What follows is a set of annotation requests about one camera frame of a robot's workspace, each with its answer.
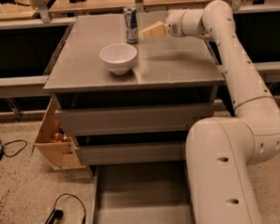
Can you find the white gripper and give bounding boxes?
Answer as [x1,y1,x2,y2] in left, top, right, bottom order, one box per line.
[141,9,187,40]

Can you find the redbull can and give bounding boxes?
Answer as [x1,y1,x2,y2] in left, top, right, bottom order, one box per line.
[123,7,138,43]

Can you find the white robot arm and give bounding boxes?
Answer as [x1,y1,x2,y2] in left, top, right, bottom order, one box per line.
[139,0,280,224]

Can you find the grey drawer cabinet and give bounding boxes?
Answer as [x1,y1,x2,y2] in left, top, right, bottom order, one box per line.
[45,14,223,170]

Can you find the grey top drawer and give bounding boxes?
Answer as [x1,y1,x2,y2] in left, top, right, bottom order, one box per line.
[55,103,215,136]

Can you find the grey middle drawer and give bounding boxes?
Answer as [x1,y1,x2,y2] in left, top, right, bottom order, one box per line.
[75,141,186,166]

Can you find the grey open bottom drawer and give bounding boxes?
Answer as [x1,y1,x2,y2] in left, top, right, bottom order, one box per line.
[88,161,195,224]

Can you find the white bowl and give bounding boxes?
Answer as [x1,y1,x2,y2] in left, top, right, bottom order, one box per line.
[100,43,138,74]

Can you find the copper object in box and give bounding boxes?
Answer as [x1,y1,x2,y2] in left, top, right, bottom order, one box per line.
[51,133,71,143]

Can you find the wooden box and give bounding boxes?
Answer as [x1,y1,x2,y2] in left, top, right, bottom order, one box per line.
[34,101,82,170]

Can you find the black adapter cable left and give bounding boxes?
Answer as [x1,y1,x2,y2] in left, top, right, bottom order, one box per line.
[0,122,30,168]

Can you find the black cable bottom left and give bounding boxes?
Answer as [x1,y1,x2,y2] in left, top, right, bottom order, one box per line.
[34,192,87,224]

